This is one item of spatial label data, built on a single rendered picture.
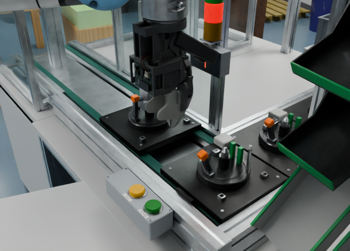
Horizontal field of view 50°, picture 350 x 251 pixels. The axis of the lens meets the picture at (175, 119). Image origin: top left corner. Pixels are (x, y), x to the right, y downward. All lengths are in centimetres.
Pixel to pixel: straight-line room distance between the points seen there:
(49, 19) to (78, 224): 98
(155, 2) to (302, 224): 51
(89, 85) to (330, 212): 111
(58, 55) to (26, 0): 136
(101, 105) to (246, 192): 70
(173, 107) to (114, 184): 38
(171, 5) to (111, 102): 91
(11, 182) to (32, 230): 162
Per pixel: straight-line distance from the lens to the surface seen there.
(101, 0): 43
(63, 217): 109
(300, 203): 84
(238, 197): 95
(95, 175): 120
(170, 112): 68
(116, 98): 150
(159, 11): 59
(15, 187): 263
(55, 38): 178
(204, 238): 87
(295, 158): 71
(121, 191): 98
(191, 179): 99
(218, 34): 105
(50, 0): 45
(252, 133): 119
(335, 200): 81
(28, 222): 111
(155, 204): 92
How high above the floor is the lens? 161
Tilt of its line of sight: 31 degrees down
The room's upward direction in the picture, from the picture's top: straight up
